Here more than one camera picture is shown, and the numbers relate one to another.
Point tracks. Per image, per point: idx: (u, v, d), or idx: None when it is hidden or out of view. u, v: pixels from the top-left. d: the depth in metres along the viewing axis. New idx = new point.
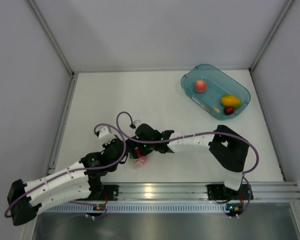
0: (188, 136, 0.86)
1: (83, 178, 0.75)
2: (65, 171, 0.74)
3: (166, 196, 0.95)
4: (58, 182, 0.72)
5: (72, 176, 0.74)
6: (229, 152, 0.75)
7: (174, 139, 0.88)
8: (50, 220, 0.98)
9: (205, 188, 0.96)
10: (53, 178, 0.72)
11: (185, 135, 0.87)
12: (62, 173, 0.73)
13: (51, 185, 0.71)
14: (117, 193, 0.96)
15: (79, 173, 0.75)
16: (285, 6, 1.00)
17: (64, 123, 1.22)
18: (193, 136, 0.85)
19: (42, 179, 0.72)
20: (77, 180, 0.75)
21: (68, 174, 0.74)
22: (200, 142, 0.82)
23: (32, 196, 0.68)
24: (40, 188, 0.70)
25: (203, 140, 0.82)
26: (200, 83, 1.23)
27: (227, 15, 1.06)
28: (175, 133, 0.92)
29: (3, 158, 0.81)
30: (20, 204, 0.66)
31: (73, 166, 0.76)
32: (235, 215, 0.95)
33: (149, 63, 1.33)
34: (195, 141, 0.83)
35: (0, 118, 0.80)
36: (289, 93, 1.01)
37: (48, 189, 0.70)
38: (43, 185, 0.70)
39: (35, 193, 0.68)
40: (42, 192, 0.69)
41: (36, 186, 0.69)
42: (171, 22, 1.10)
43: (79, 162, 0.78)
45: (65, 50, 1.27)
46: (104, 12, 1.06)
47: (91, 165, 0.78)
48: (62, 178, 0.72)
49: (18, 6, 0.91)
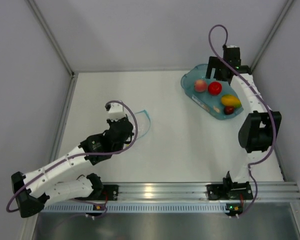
0: (251, 91, 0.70)
1: (84, 163, 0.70)
2: (65, 158, 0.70)
3: (165, 196, 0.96)
4: (58, 171, 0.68)
5: (72, 163, 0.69)
6: (254, 132, 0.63)
7: (240, 77, 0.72)
8: (50, 220, 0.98)
9: (205, 188, 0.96)
10: (51, 168, 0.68)
11: (252, 86, 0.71)
12: (61, 160, 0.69)
13: (51, 175, 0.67)
14: (117, 193, 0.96)
15: (79, 160, 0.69)
16: (284, 6, 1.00)
17: (64, 122, 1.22)
18: (254, 93, 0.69)
19: (40, 169, 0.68)
20: (78, 166, 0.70)
21: (67, 161, 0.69)
22: (251, 103, 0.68)
23: (32, 188, 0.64)
24: (39, 179, 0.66)
25: (252, 105, 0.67)
26: (200, 83, 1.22)
27: (226, 15, 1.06)
28: (249, 77, 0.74)
29: (3, 158, 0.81)
30: (21, 195, 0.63)
31: (72, 152, 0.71)
32: (235, 215, 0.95)
33: (149, 63, 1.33)
34: (249, 99, 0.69)
35: (0, 118, 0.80)
36: (289, 93, 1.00)
37: (48, 179, 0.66)
38: (42, 176, 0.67)
39: (35, 184, 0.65)
40: (42, 183, 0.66)
41: (35, 177, 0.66)
42: (171, 22, 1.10)
43: (79, 146, 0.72)
45: (65, 51, 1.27)
46: (104, 11, 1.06)
47: (92, 148, 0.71)
48: (61, 166, 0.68)
49: (18, 7, 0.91)
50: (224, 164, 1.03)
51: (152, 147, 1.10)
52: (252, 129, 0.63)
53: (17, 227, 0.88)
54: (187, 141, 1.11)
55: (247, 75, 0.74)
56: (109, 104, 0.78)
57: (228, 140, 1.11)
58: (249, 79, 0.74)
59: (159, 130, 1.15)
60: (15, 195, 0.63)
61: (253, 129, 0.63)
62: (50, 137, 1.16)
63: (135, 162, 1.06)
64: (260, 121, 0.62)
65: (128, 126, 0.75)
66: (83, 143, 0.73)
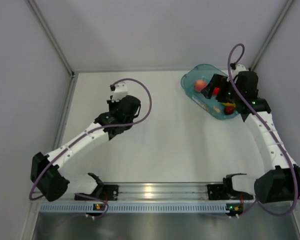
0: (272, 137, 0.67)
1: (103, 137, 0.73)
2: (84, 133, 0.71)
3: (166, 196, 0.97)
4: (81, 145, 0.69)
5: (93, 137, 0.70)
6: (274, 190, 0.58)
7: (259, 119, 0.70)
8: (49, 221, 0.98)
9: (205, 188, 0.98)
10: (74, 143, 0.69)
11: (272, 132, 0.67)
12: (81, 135, 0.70)
13: (75, 149, 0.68)
14: (117, 193, 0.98)
15: (99, 132, 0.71)
16: (284, 7, 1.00)
17: (64, 122, 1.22)
18: (276, 141, 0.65)
19: (62, 146, 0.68)
20: (97, 140, 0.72)
21: (88, 135, 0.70)
22: (272, 153, 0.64)
23: (59, 164, 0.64)
24: (64, 154, 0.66)
25: (274, 156, 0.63)
26: (200, 83, 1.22)
27: (226, 15, 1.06)
28: (267, 116, 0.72)
29: (3, 158, 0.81)
30: (48, 173, 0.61)
31: (90, 128, 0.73)
32: (235, 215, 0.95)
33: (149, 63, 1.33)
34: (270, 147, 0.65)
35: (0, 118, 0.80)
36: (289, 93, 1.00)
37: (72, 154, 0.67)
38: (67, 151, 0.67)
39: (61, 160, 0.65)
40: (67, 158, 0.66)
41: (60, 153, 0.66)
42: (171, 22, 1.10)
43: (95, 122, 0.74)
45: (65, 51, 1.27)
46: (104, 11, 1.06)
47: (107, 121, 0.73)
48: (83, 141, 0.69)
49: (18, 7, 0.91)
50: (225, 164, 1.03)
51: (151, 146, 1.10)
52: (273, 187, 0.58)
53: (17, 227, 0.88)
54: (187, 141, 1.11)
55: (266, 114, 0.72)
56: (114, 85, 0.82)
57: (229, 140, 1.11)
58: (268, 119, 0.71)
59: (159, 130, 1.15)
60: (42, 173, 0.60)
61: (274, 188, 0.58)
62: (50, 138, 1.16)
63: (135, 162, 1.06)
64: (283, 179, 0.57)
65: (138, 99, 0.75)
66: (97, 118, 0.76)
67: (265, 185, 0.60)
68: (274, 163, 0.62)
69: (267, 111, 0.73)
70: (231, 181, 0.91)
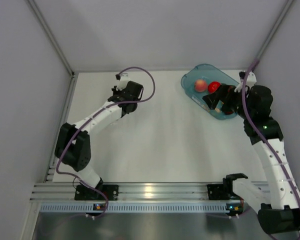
0: (283, 171, 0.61)
1: (118, 111, 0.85)
2: (103, 107, 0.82)
3: (165, 196, 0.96)
4: (102, 116, 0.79)
5: (111, 110, 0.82)
6: (281, 227, 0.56)
7: (270, 148, 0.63)
8: (50, 221, 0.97)
9: (205, 188, 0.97)
10: (96, 115, 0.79)
11: (283, 166, 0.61)
12: (100, 109, 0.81)
13: (98, 119, 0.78)
14: (117, 193, 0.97)
15: (115, 108, 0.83)
16: (285, 6, 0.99)
17: (64, 123, 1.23)
18: (286, 177, 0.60)
19: (86, 117, 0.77)
20: (114, 114, 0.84)
21: (106, 109, 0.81)
22: (281, 190, 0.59)
23: (88, 129, 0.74)
24: (90, 123, 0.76)
25: (284, 194, 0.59)
26: (201, 83, 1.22)
27: (226, 15, 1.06)
28: (279, 144, 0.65)
29: (3, 158, 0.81)
30: (79, 137, 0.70)
31: (107, 104, 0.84)
32: (235, 215, 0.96)
33: (149, 62, 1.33)
34: (279, 184, 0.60)
35: (0, 118, 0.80)
36: (289, 92, 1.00)
37: (96, 123, 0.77)
38: (92, 120, 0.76)
39: (88, 127, 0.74)
40: (93, 126, 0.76)
41: (86, 122, 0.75)
42: (171, 22, 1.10)
43: (109, 101, 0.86)
45: (65, 51, 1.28)
46: (104, 11, 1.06)
47: (120, 99, 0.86)
48: (103, 114, 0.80)
49: (18, 7, 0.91)
50: (224, 164, 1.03)
51: (151, 146, 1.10)
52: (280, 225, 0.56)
53: (16, 227, 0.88)
54: (187, 141, 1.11)
55: (278, 143, 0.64)
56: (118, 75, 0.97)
57: (228, 140, 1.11)
58: (280, 149, 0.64)
59: (159, 130, 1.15)
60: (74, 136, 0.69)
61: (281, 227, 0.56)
62: (50, 138, 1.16)
63: (135, 161, 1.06)
64: (290, 219, 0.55)
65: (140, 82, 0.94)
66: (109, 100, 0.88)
67: (272, 220, 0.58)
68: (283, 202, 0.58)
69: (279, 138, 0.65)
70: (231, 182, 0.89)
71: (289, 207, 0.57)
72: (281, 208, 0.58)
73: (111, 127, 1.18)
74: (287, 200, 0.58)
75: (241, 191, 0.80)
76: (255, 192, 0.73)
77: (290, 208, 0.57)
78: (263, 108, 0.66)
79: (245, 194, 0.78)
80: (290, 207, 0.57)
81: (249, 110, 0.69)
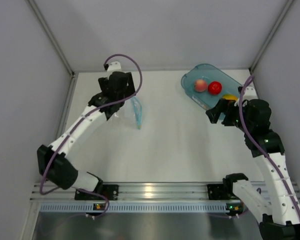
0: (284, 186, 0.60)
1: (101, 117, 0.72)
2: (81, 117, 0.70)
3: (165, 196, 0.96)
4: (81, 130, 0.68)
5: (91, 119, 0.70)
6: None
7: (271, 163, 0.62)
8: (50, 220, 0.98)
9: (205, 187, 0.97)
10: (73, 129, 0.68)
11: (285, 181, 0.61)
12: (79, 119, 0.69)
13: (76, 134, 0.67)
14: (117, 193, 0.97)
15: (97, 114, 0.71)
16: (285, 6, 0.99)
17: (64, 123, 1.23)
18: (288, 193, 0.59)
19: (63, 134, 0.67)
20: (96, 122, 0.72)
21: (86, 119, 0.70)
22: (283, 205, 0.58)
23: (65, 151, 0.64)
24: (68, 141, 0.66)
25: (286, 210, 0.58)
26: (201, 83, 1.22)
27: (226, 15, 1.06)
28: (280, 158, 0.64)
29: (3, 158, 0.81)
30: (57, 162, 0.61)
31: (86, 111, 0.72)
32: (235, 215, 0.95)
33: (149, 62, 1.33)
34: (281, 199, 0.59)
35: (0, 117, 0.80)
36: (289, 92, 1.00)
37: (75, 139, 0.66)
38: (69, 137, 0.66)
39: (66, 146, 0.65)
40: (71, 144, 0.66)
41: (63, 141, 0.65)
42: (171, 22, 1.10)
43: (89, 106, 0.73)
45: (65, 51, 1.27)
46: (104, 11, 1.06)
47: (101, 102, 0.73)
48: (82, 125, 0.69)
49: (18, 7, 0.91)
50: (224, 164, 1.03)
51: (151, 146, 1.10)
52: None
53: (17, 227, 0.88)
54: (187, 141, 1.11)
55: (279, 157, 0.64)
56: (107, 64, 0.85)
57: (228, 140, 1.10)
58: (281, 164, 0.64)
59: (159, 130, 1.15)
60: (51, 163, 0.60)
61: None
62: (50, 137, 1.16)
63: (135, 161, 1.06)
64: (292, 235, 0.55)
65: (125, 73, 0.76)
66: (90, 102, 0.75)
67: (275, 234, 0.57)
68: (284, 218, 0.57)
69: (280, 151, 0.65)
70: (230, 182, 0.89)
71: (291, 224, 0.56)
72: (283, 224, 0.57)
73: (112, 127, 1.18)
74: (289, 216, 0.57)
75: (242, 194, 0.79)
76: (257, 200, 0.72)
77: (292, 224, 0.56)
78: (262, 122, 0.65)
79: (245, 198, 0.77)
80: (292, 223, 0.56)
81: (248, 124, 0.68)
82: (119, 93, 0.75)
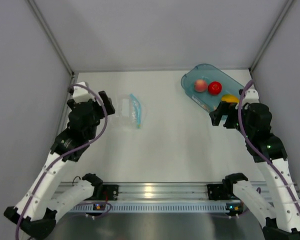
0: (288, 193, 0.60)
1: (66, 164, 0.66)
2: (44, 170, 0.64)
3: (165, 196, 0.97)
4: (45, 187, 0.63)
5: (54, 172, 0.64)
6: None
7: (275, 170, 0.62)
8: None
9: (205, 188, 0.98)
10: (36, 187, 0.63)
11: (290, 187, 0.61)
12: (42, 175, 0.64)
13: (40, 193, 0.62)
14: (117, 193, 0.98)
15: (59, 164, 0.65)
16: (284, 6, 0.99)
17: (64, 123, 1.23)
18: (292, 200, 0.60)
19: (27, 193, 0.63)
20: (61, 172, 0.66)
21: (48, 173, 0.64)
22: (288, 213, 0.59)
23: (30, 215, 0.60)
24: (31, 202, 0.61)
25: (291, 218, 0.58)
26: (201, 83, 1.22)
27: (226, 15, 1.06)
28: (283, 163, 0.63)
29: (3, 158, 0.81)
30: (25, 224, 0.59)
31: (48, 162, 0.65)
32: (235, 215, 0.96)
33: (149, 62, 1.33)
34: (286, 206, 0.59)
35: (0, 118, 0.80)
36: (289, 92, 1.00)
37: (39, 198, 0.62)
38: (33, 198, 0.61)
39: (31, 210, 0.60)
40: (36, 204, 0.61)
41: (26, 203, 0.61)
42: (171, 22, 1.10)
43: (52, 152, 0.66)
45: (65, 51, 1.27)
46: (104, 11, 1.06)
47: (65, 146, 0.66)
48: (45, 181, 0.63)
49: (18, 7, 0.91)
50: (224, 164, 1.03)
51: (151, 146, 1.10)
52: None
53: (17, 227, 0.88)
54: (187, 141, 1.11)
55: (283, 163, 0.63)
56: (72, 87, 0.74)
57: (228, 141, 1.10)
58: (284, 169, 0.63)
59: (159, 130, 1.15)
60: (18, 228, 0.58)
61: None
62: (50, 138, 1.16)
63: (135, 161, 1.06)
64: None
65: (88, 106, 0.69)
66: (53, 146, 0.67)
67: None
68: (290, 225, 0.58)
69: (283, 158, 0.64)
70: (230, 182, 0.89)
71: (296, 231, 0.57)
72: (288, 231, 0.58)
73: (112, 127, 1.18)
74: (295, 224, 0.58)
75: (243, 196, 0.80)
76: (259, 202, 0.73)
77: (297, 231, 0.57)
78: (262, 126, 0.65)
79: (246, 200, 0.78)
80: (297, 230, 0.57)
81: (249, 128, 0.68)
82: (84, 130, 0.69)
